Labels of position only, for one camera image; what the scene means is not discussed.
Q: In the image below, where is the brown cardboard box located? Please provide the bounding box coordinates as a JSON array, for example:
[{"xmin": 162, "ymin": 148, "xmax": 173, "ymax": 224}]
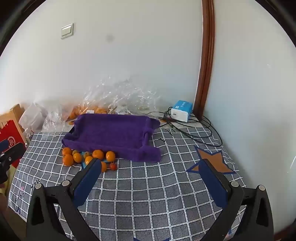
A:
[{"xmin": 0, "ymin": 104, "xmax": 26, "ymax": 139}]

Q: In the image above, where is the clear plastic bag with oranges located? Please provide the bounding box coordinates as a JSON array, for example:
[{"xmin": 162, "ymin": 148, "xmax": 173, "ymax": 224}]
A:
[{"xmin": 43, "ymin": 104, "xmax": 108, "ymax": 132}]

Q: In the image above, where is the red box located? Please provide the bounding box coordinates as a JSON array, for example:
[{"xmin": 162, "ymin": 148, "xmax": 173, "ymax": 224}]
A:
[{"xmin": 0, "ymin": 122, "xmax": 26, "ymax": 168}]

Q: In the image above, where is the white plastic bag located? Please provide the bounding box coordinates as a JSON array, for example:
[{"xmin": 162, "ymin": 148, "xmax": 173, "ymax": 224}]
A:
[{"xmin": 18, "ymin": 102, "xmax": 49, "ymax": 134}]

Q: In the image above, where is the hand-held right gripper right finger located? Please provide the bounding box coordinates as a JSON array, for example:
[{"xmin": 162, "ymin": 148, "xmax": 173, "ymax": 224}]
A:
[{"xmin": 201, "ymin": 158, "xmax": 274, "ymax": 241}]

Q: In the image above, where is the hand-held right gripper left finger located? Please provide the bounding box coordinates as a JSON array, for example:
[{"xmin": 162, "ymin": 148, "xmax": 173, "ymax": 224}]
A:
[{"xmin": 26, "ymin": 158, "xmax": 102, "ymax": 241}]

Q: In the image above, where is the purple towel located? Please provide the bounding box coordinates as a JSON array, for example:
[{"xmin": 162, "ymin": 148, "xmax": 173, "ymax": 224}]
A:
[{"xmin": 61, "ymin": 113, "xmax": 162, "ymax": 162}]

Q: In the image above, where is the grey checked tablecloth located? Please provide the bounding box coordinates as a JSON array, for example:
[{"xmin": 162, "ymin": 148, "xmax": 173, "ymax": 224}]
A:
[{"xmin": 8, "ymin": 120, "xmax": 247, "ymax": 241}]

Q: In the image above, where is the blue and white box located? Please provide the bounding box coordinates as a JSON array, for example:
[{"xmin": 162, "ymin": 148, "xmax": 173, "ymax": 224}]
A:
[{"xmin": 171, "ymin": 100, "xmax": 194, "ymax": 122}]

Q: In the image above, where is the large clear plastic bag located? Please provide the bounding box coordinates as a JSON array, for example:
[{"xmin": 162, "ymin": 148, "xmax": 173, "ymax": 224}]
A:
[{"xmin": 82, "ymin": 77, "xmax": 162, "ymax": 115}]

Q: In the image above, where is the brown wooden door frame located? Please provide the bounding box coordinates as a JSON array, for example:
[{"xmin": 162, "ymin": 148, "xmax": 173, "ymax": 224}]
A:
[{"xmin": 194, "ymin": 0, "xmax": 216, "ymax": 116}]

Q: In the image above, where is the white light switch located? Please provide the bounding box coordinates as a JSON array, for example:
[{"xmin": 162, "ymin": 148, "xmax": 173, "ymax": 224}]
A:
[{"xmin": 61, "ymin": 23, "xmax": 74, "ymax": 39}]

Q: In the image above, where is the black cable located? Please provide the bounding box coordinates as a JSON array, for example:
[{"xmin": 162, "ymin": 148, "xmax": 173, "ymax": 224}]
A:
[
  {"xmin": 162, "ymin": 115, "xmax": 223, "ymax": 146},
  {"xmin": 147, "ymin": 111, "xmax": 211, "ymax": 129}
]

